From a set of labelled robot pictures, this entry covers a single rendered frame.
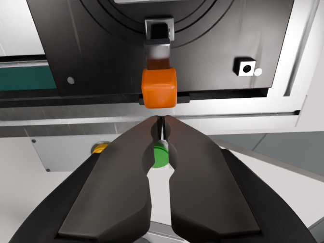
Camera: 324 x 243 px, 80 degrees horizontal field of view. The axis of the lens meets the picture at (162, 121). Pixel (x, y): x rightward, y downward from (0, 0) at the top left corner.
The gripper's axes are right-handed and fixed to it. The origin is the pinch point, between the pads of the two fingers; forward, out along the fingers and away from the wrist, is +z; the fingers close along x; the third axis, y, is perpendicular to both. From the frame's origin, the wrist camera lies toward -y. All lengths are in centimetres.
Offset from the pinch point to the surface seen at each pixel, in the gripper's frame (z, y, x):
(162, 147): 9.5, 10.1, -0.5
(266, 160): 21.5, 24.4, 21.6
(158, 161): 9.2, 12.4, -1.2
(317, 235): 106, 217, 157
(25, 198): 21, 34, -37
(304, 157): 106, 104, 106
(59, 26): 9.5, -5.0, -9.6
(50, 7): 9.4, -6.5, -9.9
